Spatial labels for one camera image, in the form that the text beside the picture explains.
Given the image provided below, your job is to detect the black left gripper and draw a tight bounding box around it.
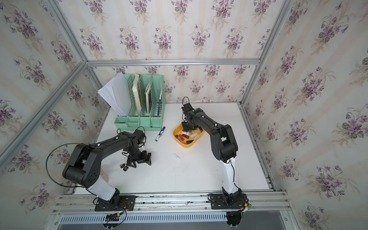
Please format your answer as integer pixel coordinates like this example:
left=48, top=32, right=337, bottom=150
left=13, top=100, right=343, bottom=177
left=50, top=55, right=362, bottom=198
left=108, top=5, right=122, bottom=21
left=126, top=147, right=153, bottom=168

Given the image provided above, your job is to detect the yellow plastic storage box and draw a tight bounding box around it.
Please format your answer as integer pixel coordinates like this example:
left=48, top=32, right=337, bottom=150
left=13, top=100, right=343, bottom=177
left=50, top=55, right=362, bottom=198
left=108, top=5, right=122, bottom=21
left=172, top=124, right=205, bottom=148

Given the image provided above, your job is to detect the small black usb pair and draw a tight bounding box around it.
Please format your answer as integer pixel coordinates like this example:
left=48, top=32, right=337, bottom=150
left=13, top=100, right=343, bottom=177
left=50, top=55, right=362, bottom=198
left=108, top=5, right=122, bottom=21
left=120, top=164, right=129, bottom=172

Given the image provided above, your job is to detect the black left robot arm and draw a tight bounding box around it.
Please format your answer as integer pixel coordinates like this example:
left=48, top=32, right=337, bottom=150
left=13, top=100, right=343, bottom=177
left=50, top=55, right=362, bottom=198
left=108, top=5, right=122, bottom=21
left=62, top=129, right=151, bottom=205

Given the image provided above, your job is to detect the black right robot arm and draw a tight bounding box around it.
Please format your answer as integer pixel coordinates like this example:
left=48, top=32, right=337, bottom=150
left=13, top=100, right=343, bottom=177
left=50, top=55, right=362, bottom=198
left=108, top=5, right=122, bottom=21
left=182, top=103, right=242, bottom=206

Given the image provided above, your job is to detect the blue white marker pen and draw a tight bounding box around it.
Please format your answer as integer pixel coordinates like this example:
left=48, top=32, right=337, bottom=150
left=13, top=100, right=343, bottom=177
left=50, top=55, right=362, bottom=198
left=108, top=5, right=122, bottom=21
left=155, top=126, right=166, bottom=141

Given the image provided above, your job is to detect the dark pen in organizer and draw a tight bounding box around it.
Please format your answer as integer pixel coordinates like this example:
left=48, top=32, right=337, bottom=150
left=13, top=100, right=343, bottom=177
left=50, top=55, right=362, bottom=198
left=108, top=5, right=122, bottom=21
left=157, top=90, right=163, bottom=116

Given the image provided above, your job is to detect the pink pen cup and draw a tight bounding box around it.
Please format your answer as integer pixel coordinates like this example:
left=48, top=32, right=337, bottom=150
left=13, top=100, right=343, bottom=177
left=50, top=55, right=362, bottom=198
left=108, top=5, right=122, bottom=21
left=100, top=169, right=109, bottom=183

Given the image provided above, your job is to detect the beige notebook in organizer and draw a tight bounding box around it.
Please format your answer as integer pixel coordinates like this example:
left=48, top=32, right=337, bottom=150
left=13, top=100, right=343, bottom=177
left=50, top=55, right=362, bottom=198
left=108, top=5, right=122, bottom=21
left=145, top=83, right=151, bottom=114

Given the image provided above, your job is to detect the green desk file organizer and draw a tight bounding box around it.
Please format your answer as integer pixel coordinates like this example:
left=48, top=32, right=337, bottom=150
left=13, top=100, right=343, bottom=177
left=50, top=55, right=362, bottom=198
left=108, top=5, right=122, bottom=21
left=114, top=74, right=166, bottom=131

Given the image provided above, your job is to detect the white book in organizer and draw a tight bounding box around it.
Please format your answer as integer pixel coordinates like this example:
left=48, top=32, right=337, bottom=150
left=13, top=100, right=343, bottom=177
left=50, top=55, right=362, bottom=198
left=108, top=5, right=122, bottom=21
left=132, top=74, right=141, bottom=115

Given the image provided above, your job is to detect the white paper stack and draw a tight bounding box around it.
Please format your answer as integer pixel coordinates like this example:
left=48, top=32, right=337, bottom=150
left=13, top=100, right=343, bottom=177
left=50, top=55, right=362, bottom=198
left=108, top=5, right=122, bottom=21
left=97, top=73, right=131, bottom=117

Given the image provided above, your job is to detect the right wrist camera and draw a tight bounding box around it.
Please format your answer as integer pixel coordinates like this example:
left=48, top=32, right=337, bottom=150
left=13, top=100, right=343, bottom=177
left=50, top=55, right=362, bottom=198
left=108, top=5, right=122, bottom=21
left=182, top=103, right=194, bottom=114

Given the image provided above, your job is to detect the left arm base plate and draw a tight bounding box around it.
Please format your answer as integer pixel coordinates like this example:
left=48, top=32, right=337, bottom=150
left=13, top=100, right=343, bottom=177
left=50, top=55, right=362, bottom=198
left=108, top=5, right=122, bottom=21
left=94, top=195, right=137, bottom=212

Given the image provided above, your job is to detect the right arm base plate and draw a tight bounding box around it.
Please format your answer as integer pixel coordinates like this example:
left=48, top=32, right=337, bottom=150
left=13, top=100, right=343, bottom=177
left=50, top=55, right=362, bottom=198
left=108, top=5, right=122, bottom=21
left=207, top=192, right=249, bottom=210

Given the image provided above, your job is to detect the aluminium front rail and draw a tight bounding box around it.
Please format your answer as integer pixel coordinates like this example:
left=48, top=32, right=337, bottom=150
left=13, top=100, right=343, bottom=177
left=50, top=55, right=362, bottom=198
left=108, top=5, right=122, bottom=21
left=51, top=191, right=291, bottom=214

